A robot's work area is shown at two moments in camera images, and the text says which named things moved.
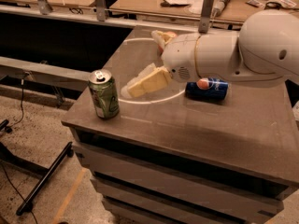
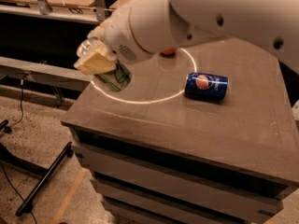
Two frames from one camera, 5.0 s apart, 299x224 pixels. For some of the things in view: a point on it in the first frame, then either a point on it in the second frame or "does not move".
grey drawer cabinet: (170, 159) does not move
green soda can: (105, 93) -> (118, 79)
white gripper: (179, 57) -> (120, 36)
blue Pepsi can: (207, 89) does not move
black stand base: (6, 156) does not move
